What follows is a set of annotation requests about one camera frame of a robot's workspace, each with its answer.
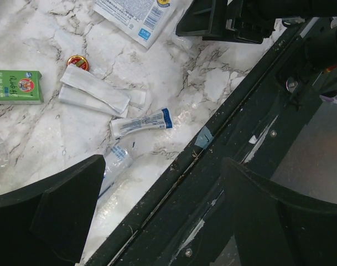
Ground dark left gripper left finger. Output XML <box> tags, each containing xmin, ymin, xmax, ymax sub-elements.
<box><xmin>0</xmin><ymin>155</ymin><xmax>105</xmax><ymax>265</ymax></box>

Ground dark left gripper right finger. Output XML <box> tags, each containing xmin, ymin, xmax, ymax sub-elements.
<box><xmin>221</xmin><ymin>158</ymin><xmax>337</xmax><ymax>265</ymax></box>

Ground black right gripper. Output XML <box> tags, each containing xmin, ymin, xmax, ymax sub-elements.
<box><xmin>175</xmin><ymin>1</ymin><xmax>337</xmax><ymax>44</ymax></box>

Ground small green medicine carton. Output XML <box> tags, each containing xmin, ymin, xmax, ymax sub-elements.
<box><xmin>0</xmin><ymin>70</ymin><xmax>44</xmax><ymax>105</ymax></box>

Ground white gauze roll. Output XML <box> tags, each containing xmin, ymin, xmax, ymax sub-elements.
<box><xmin>98</xmin><ymin>145</ymin><xmax>133</xmax><ymax>199</ymax></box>

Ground blue white gauze dressing pack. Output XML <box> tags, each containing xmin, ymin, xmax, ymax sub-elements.
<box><xmin>93</xmin><ymin>0</ymin><xmax>179</xmax><ymax>49</ymax></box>

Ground small blue white tube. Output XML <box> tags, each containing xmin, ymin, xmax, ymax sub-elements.
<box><xmin>110</xmin><ymin>108</ymin><xmax>173</xmax><ymax>139</ymax></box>

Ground white paper sachets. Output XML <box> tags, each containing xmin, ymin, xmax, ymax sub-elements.
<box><xmin>59</xmin><ymin>64</ymin><xmax>146</xmax><ymax>118</ymax></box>

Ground small red round tin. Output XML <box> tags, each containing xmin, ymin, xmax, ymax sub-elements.
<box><xmin>66</xmin><ymin>55</ymin><xmax>90</xmax><ymax>71</ymax></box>

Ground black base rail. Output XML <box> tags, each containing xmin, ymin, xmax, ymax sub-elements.
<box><xmin>89</xmin><ymin>18</ymin><xmax>337</xmax><ymax>265</ymax></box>

